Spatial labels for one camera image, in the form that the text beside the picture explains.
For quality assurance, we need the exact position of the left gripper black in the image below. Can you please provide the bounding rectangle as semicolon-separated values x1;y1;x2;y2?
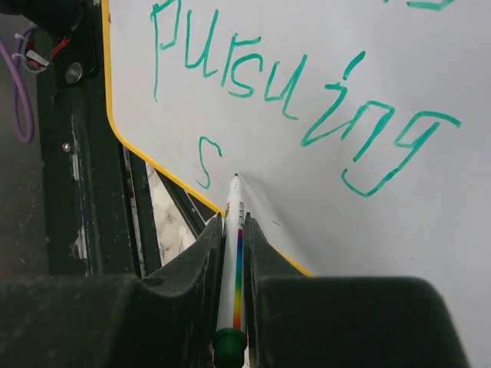
22;0;100;90

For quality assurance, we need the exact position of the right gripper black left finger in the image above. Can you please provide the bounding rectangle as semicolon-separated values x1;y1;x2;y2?
1;217;222;367

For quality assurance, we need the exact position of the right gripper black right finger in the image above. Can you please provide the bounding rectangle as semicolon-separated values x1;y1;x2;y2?
244;217;469;367

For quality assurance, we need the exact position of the white whiteboard marker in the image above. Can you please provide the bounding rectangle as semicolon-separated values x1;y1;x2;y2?
212;174;247;367

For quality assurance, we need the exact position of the yellow framed whiteboard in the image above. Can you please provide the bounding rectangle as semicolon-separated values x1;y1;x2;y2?
101;1;490;367

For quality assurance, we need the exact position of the black white chessboard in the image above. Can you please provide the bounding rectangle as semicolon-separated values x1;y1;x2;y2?
157;172;216;238

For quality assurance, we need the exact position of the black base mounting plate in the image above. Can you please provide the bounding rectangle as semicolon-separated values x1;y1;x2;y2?
37;71;162;278

